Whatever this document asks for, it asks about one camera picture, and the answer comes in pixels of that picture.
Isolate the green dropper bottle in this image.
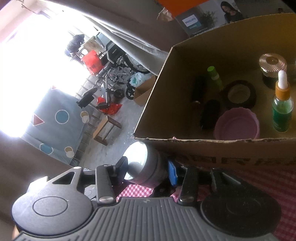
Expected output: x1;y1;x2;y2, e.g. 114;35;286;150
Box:
272;70;293;133

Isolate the pink plastic bowl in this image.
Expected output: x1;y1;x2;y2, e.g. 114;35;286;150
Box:
214;108;260;141

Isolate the blue patterned blanket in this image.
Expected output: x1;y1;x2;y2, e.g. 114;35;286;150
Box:
22;88;93;164

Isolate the pink checkered tablecloth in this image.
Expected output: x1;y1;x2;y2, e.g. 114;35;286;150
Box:
116;170;296;240

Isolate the white plastic bag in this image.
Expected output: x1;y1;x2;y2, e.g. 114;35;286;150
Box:
129;72;149;88

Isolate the gold lid dark jar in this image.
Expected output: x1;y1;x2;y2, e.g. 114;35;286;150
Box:
258;53;287;89

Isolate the folded wheelchair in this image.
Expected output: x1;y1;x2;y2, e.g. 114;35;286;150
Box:
86;33;150;100

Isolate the white supplement jar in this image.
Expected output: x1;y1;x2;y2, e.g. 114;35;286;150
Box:
123;142;168;188

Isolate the brown cardboard box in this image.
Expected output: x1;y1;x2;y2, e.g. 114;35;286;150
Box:
134;13;295;170

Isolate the orange Philips product box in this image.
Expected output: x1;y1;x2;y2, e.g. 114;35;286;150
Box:
157;0;244;37

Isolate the green capped dark bottle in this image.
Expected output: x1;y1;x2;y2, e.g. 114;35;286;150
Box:
207;66;224;100

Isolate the small wooden stool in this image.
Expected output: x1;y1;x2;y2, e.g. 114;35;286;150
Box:
92;115;122;146

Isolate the small open cardboard box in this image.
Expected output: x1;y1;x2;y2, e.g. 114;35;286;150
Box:
133;76;157;106

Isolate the grey curtain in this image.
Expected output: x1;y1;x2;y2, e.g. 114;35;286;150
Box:
55;1;188;75

